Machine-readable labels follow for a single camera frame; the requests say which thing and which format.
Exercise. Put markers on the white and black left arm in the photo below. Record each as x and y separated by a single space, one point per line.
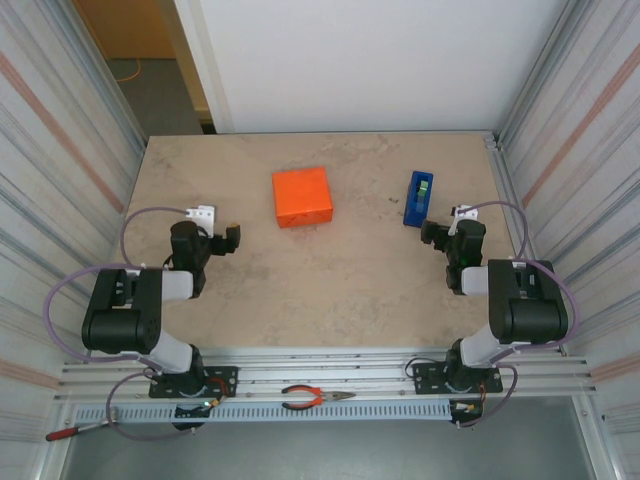
130 315

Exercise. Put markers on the blue tape dispenser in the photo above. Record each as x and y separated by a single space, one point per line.
417 205

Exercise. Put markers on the green tape roll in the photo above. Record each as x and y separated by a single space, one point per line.
422 189

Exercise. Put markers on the aluminium side rail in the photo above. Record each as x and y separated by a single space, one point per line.
510 200

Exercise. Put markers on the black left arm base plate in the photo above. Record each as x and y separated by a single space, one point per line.
225 375

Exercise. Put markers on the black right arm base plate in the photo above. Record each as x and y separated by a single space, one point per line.
425 380

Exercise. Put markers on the aluminium rail frame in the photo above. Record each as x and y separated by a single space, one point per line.
325 367

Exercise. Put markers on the white door frame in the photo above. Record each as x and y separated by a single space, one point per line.
200 75

